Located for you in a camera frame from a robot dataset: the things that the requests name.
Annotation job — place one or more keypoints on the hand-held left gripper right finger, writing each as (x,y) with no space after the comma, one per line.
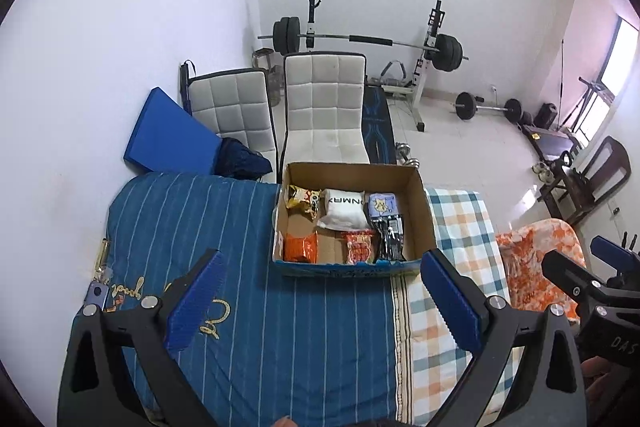
(452,302)

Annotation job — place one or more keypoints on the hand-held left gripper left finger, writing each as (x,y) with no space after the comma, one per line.
(195,302)

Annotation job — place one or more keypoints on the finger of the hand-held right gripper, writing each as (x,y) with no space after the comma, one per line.
(567,277)
(610,252)

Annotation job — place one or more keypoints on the black foil packet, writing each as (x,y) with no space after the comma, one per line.
(390,239)

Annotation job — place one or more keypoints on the red snack packet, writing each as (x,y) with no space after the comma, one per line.
(359,248)

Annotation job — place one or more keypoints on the orange snack packet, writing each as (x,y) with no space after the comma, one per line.
(300,248)

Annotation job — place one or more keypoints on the blue white tissue packet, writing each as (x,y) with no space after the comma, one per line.
(382,206)

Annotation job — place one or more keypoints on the cardboard box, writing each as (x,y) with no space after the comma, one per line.
(327,249)

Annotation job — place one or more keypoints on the white soft packet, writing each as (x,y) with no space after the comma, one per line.
(342,209)

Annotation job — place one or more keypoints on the yellow snack packet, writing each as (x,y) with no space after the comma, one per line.
(302,199)

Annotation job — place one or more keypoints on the person's right hand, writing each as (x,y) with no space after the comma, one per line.
(600,379)

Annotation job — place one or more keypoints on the person's left hand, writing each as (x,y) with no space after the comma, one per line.
(282,422)

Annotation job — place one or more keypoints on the orange floral blanket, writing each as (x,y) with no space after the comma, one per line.
(525,257)

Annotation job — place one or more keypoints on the dark wooden chair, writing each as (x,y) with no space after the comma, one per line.
(612,167)

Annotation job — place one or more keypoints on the plaid bed sheet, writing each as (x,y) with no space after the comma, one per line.
(460,212)

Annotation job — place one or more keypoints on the white shoe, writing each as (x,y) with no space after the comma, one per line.
(538,168)
(547,175)

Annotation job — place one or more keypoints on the blue striped blanket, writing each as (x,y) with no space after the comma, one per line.
(300,332)

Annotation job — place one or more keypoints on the black treadmill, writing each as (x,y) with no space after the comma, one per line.
(550,144)

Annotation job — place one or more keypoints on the dark blue cloth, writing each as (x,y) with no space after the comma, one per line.
(240,159)

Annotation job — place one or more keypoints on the chrome dumbbell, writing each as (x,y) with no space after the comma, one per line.
(407,155)

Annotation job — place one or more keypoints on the black metal rack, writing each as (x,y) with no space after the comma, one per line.
(592,92)

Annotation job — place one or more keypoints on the blue foam mat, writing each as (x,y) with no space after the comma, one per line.
(170,132)

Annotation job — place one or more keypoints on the black blue bench pad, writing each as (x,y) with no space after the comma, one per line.
(377,122)

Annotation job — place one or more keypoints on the window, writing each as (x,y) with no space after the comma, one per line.
(622,57)

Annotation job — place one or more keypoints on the short barbell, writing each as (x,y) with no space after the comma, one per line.
(465,106)

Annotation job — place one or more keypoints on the white padded chair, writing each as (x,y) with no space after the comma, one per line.
(230,102)
(325,97)

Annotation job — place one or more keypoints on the black pole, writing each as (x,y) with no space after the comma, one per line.
(185,82)

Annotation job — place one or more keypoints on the white weight bench rack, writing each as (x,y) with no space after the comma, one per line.
(422,72)

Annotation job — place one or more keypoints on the long barbell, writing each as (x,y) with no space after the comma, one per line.
(285,34)

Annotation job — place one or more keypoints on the black metal frame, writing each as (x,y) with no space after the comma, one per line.
(631,242)

